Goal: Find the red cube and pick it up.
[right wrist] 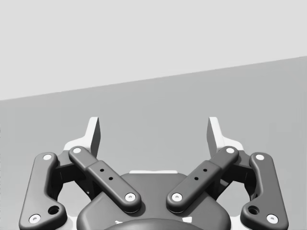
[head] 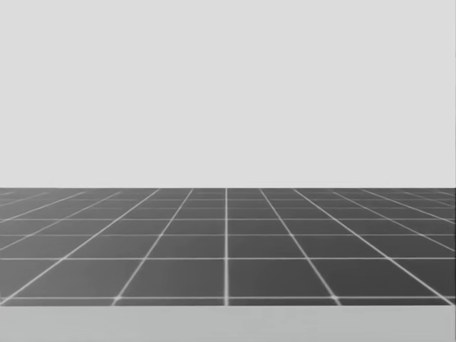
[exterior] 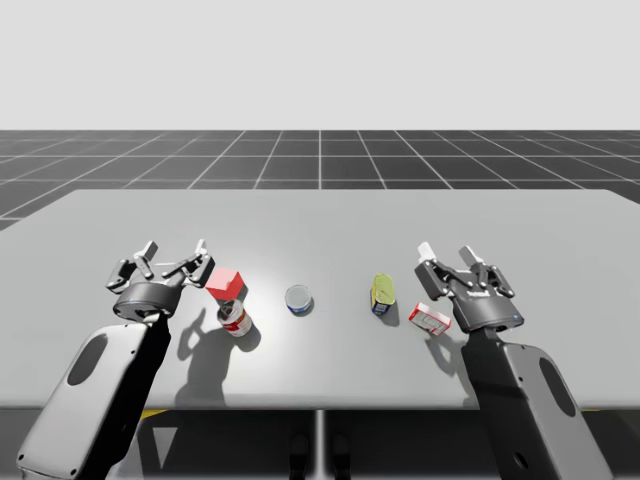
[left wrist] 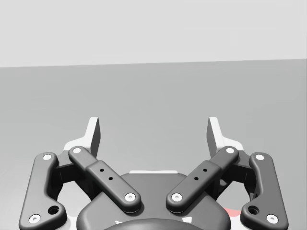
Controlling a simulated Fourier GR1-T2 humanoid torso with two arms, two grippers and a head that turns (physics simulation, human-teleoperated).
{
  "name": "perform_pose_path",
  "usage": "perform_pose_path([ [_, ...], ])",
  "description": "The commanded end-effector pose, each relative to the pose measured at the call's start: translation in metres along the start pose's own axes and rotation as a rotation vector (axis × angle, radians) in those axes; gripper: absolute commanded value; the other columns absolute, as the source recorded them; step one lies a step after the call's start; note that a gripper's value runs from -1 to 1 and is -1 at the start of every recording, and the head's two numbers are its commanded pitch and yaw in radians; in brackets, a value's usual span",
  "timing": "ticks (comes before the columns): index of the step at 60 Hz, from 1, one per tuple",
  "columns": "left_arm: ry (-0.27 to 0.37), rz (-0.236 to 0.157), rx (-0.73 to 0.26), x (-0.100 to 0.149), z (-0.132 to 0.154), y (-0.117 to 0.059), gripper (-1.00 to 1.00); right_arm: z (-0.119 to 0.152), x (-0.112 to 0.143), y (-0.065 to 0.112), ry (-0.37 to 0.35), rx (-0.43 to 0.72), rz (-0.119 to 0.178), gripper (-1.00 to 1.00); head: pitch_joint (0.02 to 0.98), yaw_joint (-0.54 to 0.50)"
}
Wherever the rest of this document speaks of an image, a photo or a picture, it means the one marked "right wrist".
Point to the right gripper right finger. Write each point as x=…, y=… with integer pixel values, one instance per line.
x=204, y=173

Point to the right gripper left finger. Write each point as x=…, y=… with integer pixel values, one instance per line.
x=103, y=173

